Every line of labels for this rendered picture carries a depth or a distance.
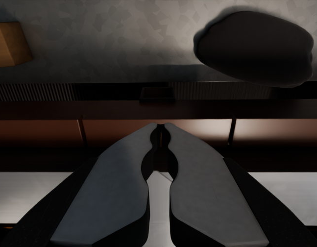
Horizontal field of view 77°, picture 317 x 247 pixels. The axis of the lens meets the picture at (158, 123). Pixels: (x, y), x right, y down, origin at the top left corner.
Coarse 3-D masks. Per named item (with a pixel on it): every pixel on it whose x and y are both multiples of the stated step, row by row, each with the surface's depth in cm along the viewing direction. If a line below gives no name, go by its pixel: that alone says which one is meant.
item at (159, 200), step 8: (152, 192) 23; (160, 192) 23; (168, 192) 23; (152, 200) 24; (160, 200) 24; (168, 200) 24; (152, 208) 24; (160, 208) 24; (168, 208) 24; (152, 216) 25; (160, 216) 25; (168, 216) 25
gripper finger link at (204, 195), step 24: (168, 144) 11; (192, 144) 10; (168, 168) 10; (192, 168) 8; (216, 168) 8; (192, 192) 7; (216, 192) 7; (240, 192) 7; (192, 216) 6; (216, 216) 6; (240, 216) 6; (192, 240) 6; (216, 240) 6; (240, 240) 6; (264, 240) 6
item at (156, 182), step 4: (156, 172) 22; (152, 176) 22; (156, 176) 22; (160, 176) 22; (164, 176) 22; (148, 180) 22; (152, 180) 22; (156, 180) 22; (160, 180) 22; (164, 180) 22; (168, 180) 22; (148, 184) 22; (152, 184) 22; (156, 184) 22; (160, 184) 22; (164, 184) 22; (168, 184) 22; (152, 188) 23; (156, 188) 23; (160, 188) 23; (164, 188) 23; (168, 188) 23
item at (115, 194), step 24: (120, 144) 10; (144, 144) 10; (96, 168) 8; (120, 168) 8; (144, 168) 9; (96, 192) 7; (120, 192) 7; (144, 192) 7; (72, 216) 6; (96, 216) 6; (120, 216) 6; (144, 216) 6; (72, 240) 6; (96, 240) 6; (120, 240) 6; (144, 240) 7
